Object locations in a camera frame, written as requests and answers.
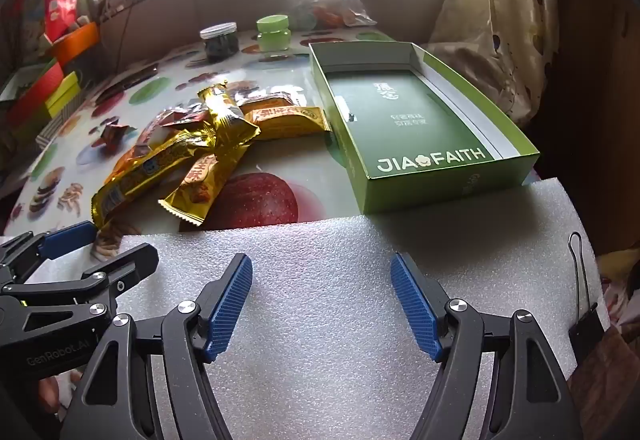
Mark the food printed tablecloth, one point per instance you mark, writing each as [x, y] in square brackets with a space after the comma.
[270, 200]

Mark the cream patterned curtain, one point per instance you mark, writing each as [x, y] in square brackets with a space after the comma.
[495, 20]

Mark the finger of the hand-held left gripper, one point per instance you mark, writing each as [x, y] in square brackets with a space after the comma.
[127, 267]
[65, 241]

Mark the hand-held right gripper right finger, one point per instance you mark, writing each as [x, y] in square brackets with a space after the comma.
[415, 305]

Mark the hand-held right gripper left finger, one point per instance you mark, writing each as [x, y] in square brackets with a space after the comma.
[227, 310]

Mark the orange grey snack pouch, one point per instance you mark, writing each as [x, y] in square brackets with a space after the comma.
[265, 95]

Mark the black binder clip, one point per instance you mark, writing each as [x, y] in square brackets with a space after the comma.
[587, 330]

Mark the green cardboard box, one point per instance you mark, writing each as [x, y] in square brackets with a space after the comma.
[425, 120]

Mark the white red candy packet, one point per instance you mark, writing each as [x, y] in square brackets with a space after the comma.
[170, 119]

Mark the large gold snack packet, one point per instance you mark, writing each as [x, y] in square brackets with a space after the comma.
[145, 170]

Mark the person's left hand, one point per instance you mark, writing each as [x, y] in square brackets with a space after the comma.
[55, 392]

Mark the white foam sheet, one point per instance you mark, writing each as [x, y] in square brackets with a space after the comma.
[325, 270]

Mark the yellow green box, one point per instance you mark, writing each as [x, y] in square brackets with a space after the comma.
[62, 93]

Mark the long gold snack packet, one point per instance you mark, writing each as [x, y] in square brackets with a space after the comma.
[227, 120]

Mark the red triangular snack packet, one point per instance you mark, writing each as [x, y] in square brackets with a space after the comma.
[112, 133]

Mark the dark jar with clear lid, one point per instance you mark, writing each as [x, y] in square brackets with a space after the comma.
[220, 45]

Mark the orange gold snack packet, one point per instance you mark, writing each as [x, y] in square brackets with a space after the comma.
[200, 180]

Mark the orange box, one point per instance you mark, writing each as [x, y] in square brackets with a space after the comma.
[75, 43]

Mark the black smartphone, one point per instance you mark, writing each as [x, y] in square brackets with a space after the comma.
[127, 79]

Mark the green plastic jar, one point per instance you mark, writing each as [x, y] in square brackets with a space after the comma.
[273, 36]

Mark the red green box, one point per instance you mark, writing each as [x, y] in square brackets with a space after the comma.
[25, 93]

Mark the yellow snack packet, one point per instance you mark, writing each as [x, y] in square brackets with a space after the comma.
[290, 120]

